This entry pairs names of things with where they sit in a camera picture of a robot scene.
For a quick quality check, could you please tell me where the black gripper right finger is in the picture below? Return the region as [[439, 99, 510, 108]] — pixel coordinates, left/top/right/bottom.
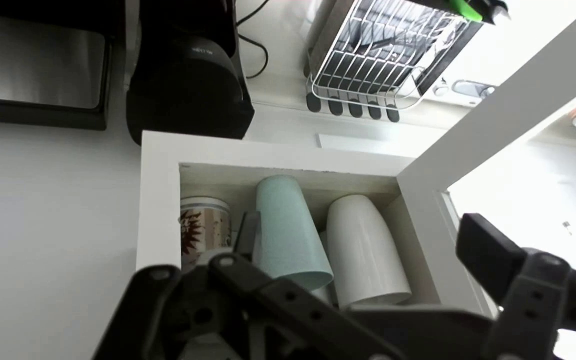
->
[[457, 209, 576, 360]]

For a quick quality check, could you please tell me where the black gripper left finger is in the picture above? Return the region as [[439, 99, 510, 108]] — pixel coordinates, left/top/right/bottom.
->
[[94, 209, 405, 360]]

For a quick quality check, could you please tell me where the teal plastic cup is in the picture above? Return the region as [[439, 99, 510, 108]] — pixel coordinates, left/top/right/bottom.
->
[[252, 172, 336, 294]]

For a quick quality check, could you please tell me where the white cup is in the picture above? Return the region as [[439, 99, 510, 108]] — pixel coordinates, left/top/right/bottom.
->
[[325, 192, 415, 310]]

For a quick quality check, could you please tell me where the patterned ceramic mug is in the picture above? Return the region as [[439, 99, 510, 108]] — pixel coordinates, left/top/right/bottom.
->
[[178, 194, 235, 269]]

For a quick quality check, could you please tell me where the panel with oval holes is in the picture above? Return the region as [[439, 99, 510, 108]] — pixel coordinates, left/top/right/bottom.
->
[[302, 89, 405, 126]]

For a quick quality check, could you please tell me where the black coffee maker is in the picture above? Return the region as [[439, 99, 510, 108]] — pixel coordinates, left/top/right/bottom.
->
[[124, 0, 258, 146]]

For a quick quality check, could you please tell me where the metal dish rack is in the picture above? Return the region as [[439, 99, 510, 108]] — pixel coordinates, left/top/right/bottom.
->
[[302, 0, 489, 113]]

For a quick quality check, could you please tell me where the green dish brush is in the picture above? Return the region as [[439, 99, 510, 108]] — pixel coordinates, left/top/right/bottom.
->
[[450, 0, 489, 23]]

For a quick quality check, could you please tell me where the white wall cabinet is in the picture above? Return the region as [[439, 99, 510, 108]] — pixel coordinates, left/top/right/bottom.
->
[[135, 127, 500, 318]]

